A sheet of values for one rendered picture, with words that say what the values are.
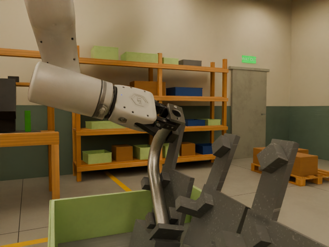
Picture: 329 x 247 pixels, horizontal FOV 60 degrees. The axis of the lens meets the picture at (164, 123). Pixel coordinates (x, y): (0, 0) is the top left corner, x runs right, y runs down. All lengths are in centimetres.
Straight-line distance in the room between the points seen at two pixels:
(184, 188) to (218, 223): 14
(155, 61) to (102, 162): 204
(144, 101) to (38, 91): 22
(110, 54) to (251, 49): 367
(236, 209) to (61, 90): 39
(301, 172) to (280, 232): 451
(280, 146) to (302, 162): 447
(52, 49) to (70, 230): 47
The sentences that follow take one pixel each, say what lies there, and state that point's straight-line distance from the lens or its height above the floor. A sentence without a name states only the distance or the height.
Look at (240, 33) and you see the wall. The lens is 722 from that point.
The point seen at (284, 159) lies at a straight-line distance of 45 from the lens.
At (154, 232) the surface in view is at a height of 94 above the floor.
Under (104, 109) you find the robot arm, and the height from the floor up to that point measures 120.
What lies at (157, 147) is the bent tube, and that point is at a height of 110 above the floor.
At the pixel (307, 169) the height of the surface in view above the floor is 24.
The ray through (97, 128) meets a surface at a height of 86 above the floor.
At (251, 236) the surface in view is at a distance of 45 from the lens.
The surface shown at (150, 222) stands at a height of 95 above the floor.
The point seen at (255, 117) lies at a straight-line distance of 727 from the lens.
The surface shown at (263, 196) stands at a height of 107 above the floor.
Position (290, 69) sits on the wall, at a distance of 824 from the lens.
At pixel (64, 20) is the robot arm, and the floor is 136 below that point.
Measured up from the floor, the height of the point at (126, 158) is 31.
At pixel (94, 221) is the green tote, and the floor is 89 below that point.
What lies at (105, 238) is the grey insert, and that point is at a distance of 84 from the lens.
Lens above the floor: 120
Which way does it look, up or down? 3 degrees down
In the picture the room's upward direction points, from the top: straight up
